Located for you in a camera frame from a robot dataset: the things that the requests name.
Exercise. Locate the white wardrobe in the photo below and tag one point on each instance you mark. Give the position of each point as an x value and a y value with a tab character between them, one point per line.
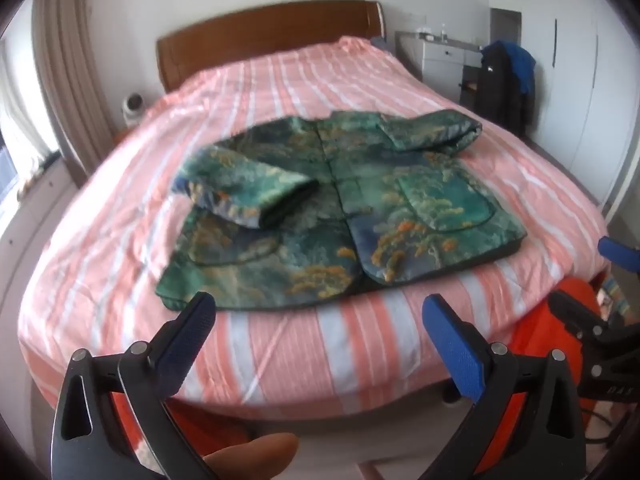
575	110

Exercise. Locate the colourful printed item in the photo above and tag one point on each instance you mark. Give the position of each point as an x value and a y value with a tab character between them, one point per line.
614	300

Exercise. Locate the person's left hand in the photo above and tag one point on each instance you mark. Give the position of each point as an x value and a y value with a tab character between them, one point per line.
250	455

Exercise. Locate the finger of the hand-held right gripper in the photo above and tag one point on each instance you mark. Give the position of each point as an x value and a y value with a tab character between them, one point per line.
617	249
575	316

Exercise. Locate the black jacket on chair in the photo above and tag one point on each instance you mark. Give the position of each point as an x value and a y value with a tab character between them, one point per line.
495	90

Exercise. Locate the white desk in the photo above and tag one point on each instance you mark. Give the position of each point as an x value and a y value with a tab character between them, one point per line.
440	60

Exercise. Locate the person's orange clothing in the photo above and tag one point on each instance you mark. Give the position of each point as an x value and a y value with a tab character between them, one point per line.
530	335

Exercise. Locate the blue cloth on chair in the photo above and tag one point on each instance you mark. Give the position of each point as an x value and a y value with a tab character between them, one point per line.
522	65

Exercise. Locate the beige curtain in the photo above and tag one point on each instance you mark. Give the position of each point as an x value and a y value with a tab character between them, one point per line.
70	60

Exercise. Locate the small white fan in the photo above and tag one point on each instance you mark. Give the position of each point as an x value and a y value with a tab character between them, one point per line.
134	110

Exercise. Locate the green patterned padded jacket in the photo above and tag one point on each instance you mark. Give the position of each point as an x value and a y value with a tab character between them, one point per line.
350	185

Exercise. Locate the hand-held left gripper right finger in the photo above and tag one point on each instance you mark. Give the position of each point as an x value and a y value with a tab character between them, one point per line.
452	355

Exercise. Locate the wooden bed headboard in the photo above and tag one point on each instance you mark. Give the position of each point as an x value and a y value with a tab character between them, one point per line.
250	35

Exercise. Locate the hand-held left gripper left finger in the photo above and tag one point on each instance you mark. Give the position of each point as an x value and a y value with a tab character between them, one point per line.
192	340

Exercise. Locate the pink striped bed sheet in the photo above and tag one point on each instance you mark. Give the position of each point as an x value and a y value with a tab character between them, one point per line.
300	85

